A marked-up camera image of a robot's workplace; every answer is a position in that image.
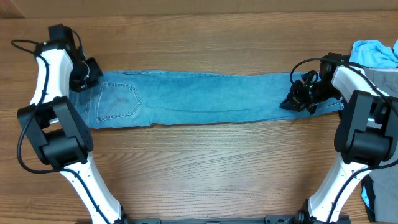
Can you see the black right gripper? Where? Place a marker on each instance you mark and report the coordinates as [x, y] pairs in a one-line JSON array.
[[299, 95]]

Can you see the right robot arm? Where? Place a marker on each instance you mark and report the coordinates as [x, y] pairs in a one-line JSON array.
[[365, 140]]

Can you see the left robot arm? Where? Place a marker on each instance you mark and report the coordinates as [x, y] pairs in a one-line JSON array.
[[58, 134]]

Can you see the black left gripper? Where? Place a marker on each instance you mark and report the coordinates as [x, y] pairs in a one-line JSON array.
[[80, 86]]

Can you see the light blue cloth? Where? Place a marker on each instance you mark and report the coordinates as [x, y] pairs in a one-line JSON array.
[[373, 54]]

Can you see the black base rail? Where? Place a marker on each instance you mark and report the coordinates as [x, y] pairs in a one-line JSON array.
[[269, 219]]

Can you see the light blue denim jeans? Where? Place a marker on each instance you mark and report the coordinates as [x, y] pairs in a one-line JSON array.
[[139, 98]]

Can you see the grey trousers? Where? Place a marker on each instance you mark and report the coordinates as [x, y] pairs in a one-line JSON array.
[[385, 180]]

